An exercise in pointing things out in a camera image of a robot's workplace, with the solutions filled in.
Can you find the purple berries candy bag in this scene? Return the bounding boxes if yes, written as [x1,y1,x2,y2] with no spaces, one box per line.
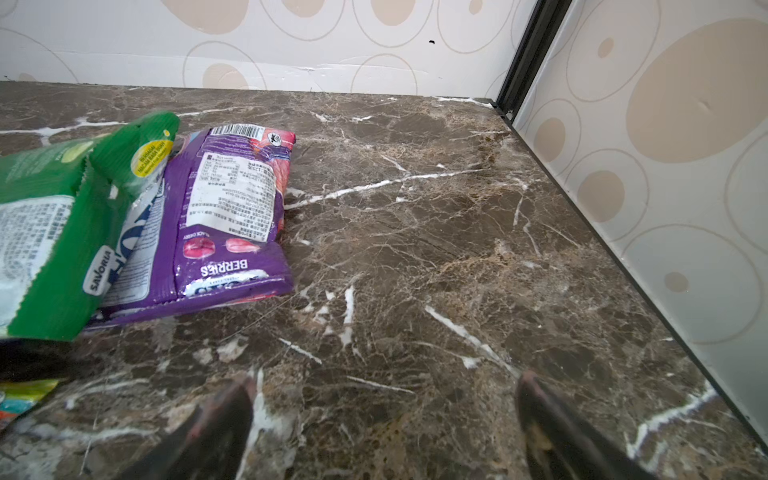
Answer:
[86,123,297,330]

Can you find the teal spring candy bag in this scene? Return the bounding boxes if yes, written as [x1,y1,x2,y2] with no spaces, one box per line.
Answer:
[0,379,60,431]

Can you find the green snack bag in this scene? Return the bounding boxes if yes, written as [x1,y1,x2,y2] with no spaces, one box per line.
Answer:
[1,111,180,341]

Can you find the black vertical frame post right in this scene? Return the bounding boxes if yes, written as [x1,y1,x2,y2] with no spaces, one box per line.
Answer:
[495,0,572,126]

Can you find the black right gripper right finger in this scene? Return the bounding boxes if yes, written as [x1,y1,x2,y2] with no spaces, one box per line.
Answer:
[517,371,655,480]

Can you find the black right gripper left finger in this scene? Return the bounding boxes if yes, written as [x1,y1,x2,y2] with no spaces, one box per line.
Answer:
[117,377,256,479]

